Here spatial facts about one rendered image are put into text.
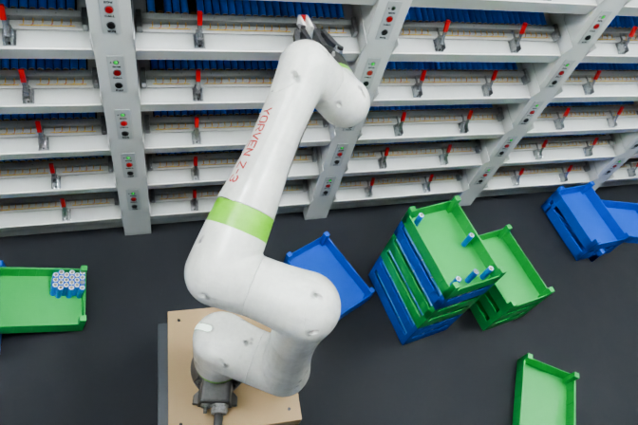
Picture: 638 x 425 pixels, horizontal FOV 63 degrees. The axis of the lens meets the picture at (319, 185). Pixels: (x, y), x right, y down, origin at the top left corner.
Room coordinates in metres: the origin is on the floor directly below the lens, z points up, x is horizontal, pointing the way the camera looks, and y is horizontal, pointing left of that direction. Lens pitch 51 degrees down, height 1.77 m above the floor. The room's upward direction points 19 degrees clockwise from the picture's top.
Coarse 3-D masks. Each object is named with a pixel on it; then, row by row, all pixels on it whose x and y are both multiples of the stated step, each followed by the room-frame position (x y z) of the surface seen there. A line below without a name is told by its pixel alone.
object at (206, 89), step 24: (144, 72) 1.01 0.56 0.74; (168, 72) 1.04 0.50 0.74; (192, 72) 1.07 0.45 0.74; (216, 72) 1.10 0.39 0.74; (240, 72) 1.14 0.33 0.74; (264, 72) 1.17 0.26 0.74; (144, 96) 0.96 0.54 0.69; (168, 96) 0.99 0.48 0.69; (192, 96) 1.02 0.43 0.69; (216, 96) 1.06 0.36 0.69; (240, 96) 1.09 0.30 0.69; (264, 96) 1.12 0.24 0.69
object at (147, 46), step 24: (144, 0) 1.07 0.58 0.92; (144, 24) 1.01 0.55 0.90; (168, 24) 1.04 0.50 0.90; (360, 24) 1.27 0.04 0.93; (144, 48) 0.95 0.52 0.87; (168, 48) 0.98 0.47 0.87; (192, 48) 1.01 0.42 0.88; (216, 48) 1.04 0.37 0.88; (240, 48) 1.07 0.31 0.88; (264, 48) 1.10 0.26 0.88; (360, 48) 1.23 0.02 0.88
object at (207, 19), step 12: (144, 12) 1.02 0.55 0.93; (156, 12) 1.03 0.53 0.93; (180, 24) 1.05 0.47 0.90; (192, 24) 1.07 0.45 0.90; (204, 24) 1.08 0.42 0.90; (216, 24) 1.10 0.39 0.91; (228, 24) 1.11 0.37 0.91; (240, 24) 1.12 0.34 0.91; (252, 24) 1.14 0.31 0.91; (264, 24) 1.15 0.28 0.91; (276, 24) 1.17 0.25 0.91; (288, 24) 1.18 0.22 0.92; (324, 24) 1.23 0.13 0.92; (336, 24) 1.25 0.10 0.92; (348, 24) 1.27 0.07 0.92
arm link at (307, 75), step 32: (288, 64) 0.77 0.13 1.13; (320, 64) 0.79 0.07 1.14; (288, 96) 0.71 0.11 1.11; (320, 96) 0.76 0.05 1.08; (256, 128) 0.65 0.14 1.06; (288, 128) 0.66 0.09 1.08; (256, 160) 0.59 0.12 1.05; (288, 160) 0.62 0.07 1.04; (224, 192) 0.52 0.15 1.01; (256, 192) 0.53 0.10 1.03
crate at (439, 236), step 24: (408, 216) 1.06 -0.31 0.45; (432, 216) 1.13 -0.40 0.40; (456, 216) 1.16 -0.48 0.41; (432, 240) 1.03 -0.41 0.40; (456, 240) 1.07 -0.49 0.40; (480, 240) 1.06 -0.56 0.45; (432, 264) 0.92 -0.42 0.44; (456, 264) 0.98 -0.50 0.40; (480, 264) 1.01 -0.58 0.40; (456, 288) 0.84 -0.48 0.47
